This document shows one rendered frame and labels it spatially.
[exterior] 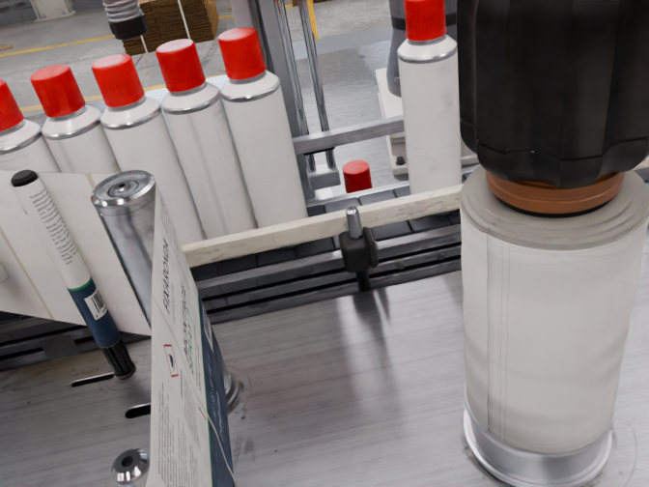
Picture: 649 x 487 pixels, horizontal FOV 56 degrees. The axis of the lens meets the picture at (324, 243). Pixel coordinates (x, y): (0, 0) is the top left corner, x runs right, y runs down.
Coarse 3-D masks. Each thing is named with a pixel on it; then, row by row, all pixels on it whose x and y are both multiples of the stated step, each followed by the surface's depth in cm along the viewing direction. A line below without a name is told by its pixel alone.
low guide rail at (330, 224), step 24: (432, 192) 57; (456, 192) 56; (312, 216) 57; (336, 216) 56; (360, 216) 56; (384, 216) 57; (408, 216) 57; (216, 240) 56; (240, 240) 56; (264, 240) 56; (288, 240) 57; (312, 240) 57; (192, 264) 57
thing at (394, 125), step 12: (384, 120) 60; (396, 120) 60; (324, 132) 60; (336, 132) 60; (348, 132) 59; (360, 132) 60; (372, 132) 60; (384, 132) 60; (396, 132) 60; (300, 144) 59; (312, 144) 60; (324, 144) 60; (336, 144) 60
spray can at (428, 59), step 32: (416, 0) 49; (416, 32) 50; (416, 64) 51; (448, 64) 51; (416, 96) 53; (448, 96) 53; (416, 128) 55; (448, 128) 54; (416, 160) 57; (448, 160) 56; (416, 192) 59
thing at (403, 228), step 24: (648, 168) 60; (384, 192) 65; (408, 192) 64; (432, 216) 60; (456, 216) 59; (336, 240) 59; (384, 240) 59; (216, 264) 59; (240, 264) 59; (264, 264) 58; (0, 312) 59
